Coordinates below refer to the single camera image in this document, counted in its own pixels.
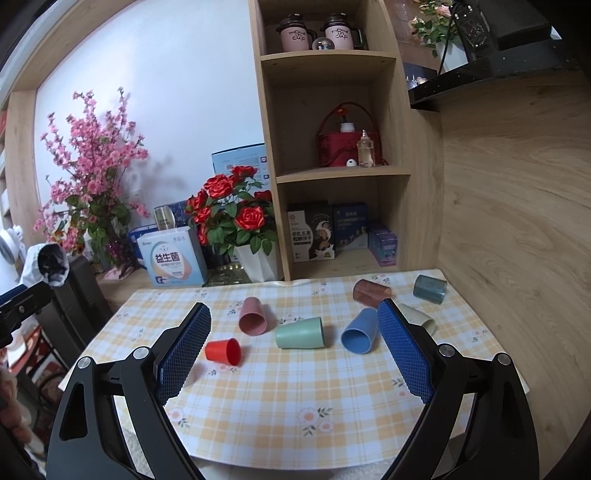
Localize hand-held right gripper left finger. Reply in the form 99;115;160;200
46;302;213;480

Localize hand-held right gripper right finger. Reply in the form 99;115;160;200
376;298;543;480

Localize cream cup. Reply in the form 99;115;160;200
398;303;437;337

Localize small red cup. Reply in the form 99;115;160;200
205;338;243;367

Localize blue cup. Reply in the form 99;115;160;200
341;307;382;354

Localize grey-teal cup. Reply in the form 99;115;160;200
413;275;448;304

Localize translucent brown cup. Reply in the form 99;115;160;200
353;279;393;307

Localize pink cup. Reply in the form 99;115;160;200
239;296;269;335

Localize light green cup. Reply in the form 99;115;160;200
275;316;326;350

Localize white box with pastel circle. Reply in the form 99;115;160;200
137;226;208;288

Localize yellow plaid floral tablecloth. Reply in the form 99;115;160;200
62;269;529;462

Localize small purple box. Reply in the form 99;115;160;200
368;222;399;267

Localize white faceted vase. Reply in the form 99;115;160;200
235;242;280;283

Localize dark chair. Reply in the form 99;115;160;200
37;254;114;370

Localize stainless steel tumbler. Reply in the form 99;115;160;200
153;205;177;230

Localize blue night-scene box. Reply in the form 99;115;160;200
333;203;370;251

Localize red rose bouquet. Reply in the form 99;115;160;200
185;165;280;257

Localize dark box with moon print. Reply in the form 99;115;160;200
307;203;336;259

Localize white black snack box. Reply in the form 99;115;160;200
287;210;335;264

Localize white and black crumpled bag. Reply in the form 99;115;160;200
21;244;71;288

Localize large white and blue box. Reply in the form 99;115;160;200
211;143;273;186

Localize clear perfume bottle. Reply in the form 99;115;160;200
357;130;378;168

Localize white fan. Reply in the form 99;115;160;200
0;225;26;265

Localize pink blossom branch arrangement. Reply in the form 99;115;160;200
33;87;151;268

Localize wooden shelf unit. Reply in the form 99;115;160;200
247;0;444;282

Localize pink mug with dark lid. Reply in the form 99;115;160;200
320;13;366;51
276;13;318;53

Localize pink flowers in white pot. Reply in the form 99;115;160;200
409;0;468;73

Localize black device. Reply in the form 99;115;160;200
450;0;552;57

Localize black bracket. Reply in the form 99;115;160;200
0;281;53;349

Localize red basket with handle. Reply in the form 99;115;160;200
316;102;384;168

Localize black wall shelf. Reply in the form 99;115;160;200
409;46;581;112

